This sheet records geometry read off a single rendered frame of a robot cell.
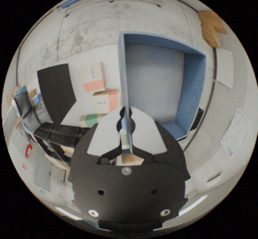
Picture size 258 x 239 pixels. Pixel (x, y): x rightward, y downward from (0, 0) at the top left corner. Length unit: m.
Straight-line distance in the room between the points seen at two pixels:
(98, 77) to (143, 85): 0.33
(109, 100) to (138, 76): 0.36
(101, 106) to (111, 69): 0.23
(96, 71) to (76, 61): 0.19
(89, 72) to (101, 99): 0.17
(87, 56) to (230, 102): 2.80
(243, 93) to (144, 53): 2.54
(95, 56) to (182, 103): 0.49
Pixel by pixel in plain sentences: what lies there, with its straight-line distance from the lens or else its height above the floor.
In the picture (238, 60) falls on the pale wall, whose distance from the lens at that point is 2.73.
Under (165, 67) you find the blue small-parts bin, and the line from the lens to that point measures 0.19.
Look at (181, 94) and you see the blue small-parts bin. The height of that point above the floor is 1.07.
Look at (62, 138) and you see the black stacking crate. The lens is 0.73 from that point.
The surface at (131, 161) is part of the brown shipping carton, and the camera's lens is 0.95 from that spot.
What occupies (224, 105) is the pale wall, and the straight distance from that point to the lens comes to 2.71.
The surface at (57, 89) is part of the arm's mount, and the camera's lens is 0.48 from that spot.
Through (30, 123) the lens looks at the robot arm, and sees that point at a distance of 0.52.
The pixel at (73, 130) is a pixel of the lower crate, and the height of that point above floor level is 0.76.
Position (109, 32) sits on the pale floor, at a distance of 1.33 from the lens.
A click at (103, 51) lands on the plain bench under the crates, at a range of 0.54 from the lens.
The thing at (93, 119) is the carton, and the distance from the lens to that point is 0.61.
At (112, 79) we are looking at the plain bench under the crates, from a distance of 0.54.
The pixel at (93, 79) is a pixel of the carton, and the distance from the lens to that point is 0.47.
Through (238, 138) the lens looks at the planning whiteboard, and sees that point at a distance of 2.76.
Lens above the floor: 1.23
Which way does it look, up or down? 57 degrees down
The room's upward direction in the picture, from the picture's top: 163 degrees clockwise
